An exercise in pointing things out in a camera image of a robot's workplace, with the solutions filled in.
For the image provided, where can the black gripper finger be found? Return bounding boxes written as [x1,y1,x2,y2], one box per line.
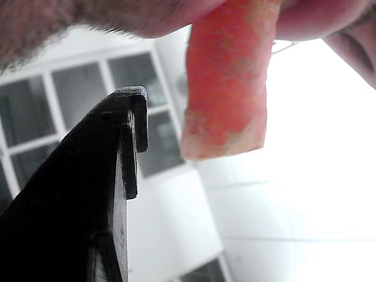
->
[0,85,149,282]

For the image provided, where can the small orange toy car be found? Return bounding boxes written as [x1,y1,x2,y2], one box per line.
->
[179,0,283,161]

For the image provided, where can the white framed window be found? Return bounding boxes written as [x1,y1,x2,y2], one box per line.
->
[0,51,194,215]

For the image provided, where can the man in beige hoodie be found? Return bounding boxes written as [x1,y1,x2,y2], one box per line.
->
[0,0,376,90]

